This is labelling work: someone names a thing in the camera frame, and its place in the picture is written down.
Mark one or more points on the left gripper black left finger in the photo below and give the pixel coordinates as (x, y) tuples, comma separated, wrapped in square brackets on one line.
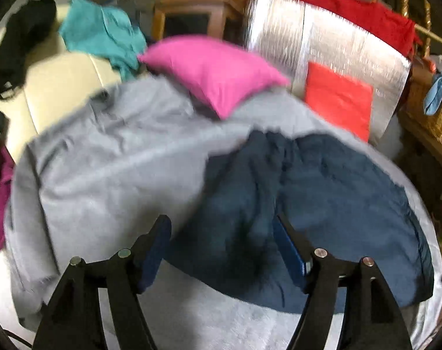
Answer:
[(72, 319)]

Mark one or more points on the grey bed sheet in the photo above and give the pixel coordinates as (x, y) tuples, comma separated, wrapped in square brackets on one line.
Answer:
[(96, 180)]

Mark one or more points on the wicker basket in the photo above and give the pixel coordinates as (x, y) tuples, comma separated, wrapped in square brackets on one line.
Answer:
[(414, 109)]

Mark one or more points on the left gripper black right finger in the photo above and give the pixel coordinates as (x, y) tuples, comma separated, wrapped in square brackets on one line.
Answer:
[(371, 319)]

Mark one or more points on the cream leather sofa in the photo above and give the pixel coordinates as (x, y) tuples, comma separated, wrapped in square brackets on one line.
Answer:
[(57, 82)]

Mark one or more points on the wooden side table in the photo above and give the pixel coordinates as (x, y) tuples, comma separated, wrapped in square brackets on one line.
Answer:
[(433, 146)]

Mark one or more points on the navy blue zip jacket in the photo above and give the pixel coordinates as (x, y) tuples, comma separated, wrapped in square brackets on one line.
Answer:
[(333, 194)]

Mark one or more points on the pink pillow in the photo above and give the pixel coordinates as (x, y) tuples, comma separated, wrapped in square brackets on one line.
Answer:
[(217, 73)]

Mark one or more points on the light blue cloth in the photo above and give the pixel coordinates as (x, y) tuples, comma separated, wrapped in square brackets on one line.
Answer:
[(433, 98)]

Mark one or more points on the red-orange pillow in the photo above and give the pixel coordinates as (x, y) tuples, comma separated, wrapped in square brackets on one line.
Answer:
[(341, 100)]

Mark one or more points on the teal garment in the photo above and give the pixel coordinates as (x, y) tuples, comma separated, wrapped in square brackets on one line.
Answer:
[(105, 32)]

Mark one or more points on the black garment on sofa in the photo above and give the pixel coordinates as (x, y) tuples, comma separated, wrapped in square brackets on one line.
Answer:
[(25, 29)]

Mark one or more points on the red blanket on railing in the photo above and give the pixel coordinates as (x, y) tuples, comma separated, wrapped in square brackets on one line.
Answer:
[(393, 28)]

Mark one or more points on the magenta garment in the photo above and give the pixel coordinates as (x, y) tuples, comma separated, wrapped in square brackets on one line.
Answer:
[(7, 166)]

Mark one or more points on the silver foil insulation panel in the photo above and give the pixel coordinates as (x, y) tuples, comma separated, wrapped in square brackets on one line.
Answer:
[(291, 34)]

